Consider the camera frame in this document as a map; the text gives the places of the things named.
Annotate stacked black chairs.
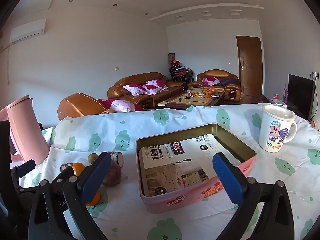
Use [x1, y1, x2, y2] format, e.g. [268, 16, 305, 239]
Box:
[169, 65, 194, 82]

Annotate white air conditioner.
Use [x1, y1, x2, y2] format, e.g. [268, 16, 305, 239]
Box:
[10, 19, 47, 44]

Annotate white green-print tablecloth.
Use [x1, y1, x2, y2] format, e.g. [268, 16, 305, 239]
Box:
[19, 104, 320, 240]

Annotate white magenta floral pillow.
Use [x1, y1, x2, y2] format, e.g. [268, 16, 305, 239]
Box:
[142, 79, 168, 95]
[122, 84, 148, 96]
[202, 77, 220, 86]

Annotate white pig-print mug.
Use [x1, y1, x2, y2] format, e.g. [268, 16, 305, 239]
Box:
[258, 104, 298, 153]

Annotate purple round fruit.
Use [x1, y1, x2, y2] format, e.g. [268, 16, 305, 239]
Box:
[101, 161, 122, 187]

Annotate printed paper sheet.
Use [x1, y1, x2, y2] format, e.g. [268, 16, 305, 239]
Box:
[138, 133, 244, 197]

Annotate wooden coffee table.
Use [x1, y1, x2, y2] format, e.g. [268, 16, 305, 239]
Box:
[157, 88, 225, 110]

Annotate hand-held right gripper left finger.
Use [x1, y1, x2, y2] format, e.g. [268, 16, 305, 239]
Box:
[29, 152, 112, 240]

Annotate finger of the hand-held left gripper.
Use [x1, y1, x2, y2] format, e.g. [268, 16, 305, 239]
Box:
[51, 166, 75, 189]
[11, 159, 36, 178]

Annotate pink kettle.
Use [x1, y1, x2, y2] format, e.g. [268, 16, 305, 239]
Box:
[0, 95, 52, 167]

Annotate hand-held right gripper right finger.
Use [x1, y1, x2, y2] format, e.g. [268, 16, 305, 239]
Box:
[212, 152, 295, 240]

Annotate orange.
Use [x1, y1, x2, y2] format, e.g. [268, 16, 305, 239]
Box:
[71, 162, 86, 177]
[86, 190, 101, 207]

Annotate purple blanket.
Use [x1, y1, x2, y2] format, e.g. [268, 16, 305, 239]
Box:
[220, 78, 240, 87]

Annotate black television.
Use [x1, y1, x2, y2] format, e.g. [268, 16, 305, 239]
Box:
[286, 74, 315, 120]

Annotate pale pink pillow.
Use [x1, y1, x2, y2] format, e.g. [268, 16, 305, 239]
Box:
[110, 99, 137, 113]

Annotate brown wooden door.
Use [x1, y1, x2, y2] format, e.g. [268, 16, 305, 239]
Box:
[236, 35, 263, 97]

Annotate pink tin box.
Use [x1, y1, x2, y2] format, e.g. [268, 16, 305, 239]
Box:
[136, 123, 257, 214]

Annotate brown leather sofa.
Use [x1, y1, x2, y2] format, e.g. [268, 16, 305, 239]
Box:
[107, 72, 187, 105]

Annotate brown leather armchair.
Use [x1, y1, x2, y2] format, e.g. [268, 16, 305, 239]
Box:
[189, 69, 242, 102]
[57, 93, 108, 120]

